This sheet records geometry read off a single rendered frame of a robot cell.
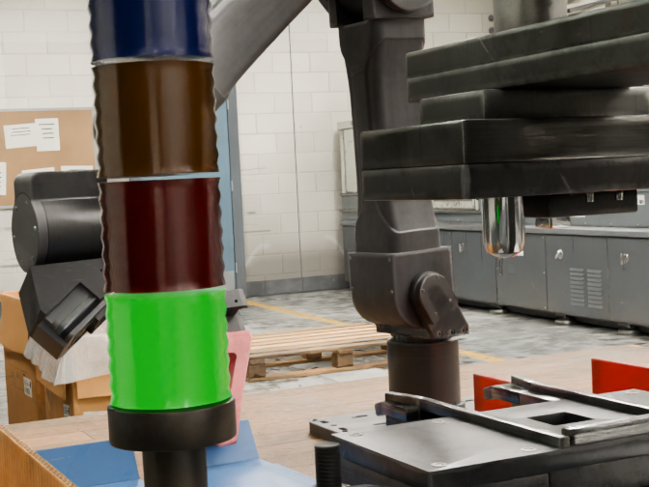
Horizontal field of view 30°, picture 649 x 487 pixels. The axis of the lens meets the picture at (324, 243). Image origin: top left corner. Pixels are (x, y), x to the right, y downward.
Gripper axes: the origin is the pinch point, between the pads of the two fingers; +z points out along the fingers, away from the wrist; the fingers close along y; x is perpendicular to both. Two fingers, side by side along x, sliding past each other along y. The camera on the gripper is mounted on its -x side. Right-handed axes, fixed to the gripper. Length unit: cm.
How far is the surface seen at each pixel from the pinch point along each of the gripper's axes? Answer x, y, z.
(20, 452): -15.5, 8.1, 0.6
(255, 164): 496, -864, -507
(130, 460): -6.5, 0.5, 0.2
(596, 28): 2.4, 45.1, -1.7
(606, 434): 6.0, 31.4, 12.1
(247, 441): 2.1, 0.4, 0.5
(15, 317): 87, -353, -161
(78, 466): -10.1, 0.5, -0.1
